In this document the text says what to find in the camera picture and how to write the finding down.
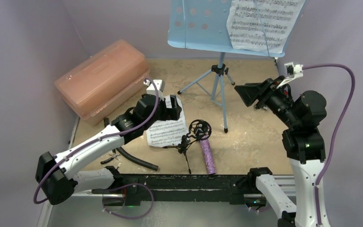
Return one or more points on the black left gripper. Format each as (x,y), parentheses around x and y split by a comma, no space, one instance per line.
(171,113)

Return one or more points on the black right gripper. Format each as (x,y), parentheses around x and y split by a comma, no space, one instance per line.
(263,95)

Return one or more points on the sheet music page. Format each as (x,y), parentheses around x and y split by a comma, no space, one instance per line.
(262,25)
(167,133)

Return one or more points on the black microphone shock mount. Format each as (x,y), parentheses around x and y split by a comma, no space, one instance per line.
(198,130)

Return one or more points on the light blue music stand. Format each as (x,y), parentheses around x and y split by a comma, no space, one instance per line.
(201,25)

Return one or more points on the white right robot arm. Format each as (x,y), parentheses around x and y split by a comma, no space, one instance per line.
(304,147)

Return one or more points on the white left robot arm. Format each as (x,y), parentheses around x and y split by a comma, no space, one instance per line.
(61,175)

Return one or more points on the black foam tube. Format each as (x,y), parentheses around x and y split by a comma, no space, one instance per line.
(135,160)

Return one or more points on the translucent pink storage box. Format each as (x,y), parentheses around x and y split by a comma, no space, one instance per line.
(99,85)

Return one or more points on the black pliers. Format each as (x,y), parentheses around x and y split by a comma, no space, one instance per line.
(113,155)

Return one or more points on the purple glitter microphone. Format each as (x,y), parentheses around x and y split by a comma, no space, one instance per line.
(208,158)

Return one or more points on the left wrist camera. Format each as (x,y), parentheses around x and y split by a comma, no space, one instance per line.
(155,87)

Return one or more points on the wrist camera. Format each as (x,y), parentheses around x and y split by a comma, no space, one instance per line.
(155,87)
(294,71)

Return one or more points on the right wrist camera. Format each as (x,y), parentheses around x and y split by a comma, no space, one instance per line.
(294,71)

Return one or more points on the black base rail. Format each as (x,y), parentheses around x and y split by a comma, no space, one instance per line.
(234,189)

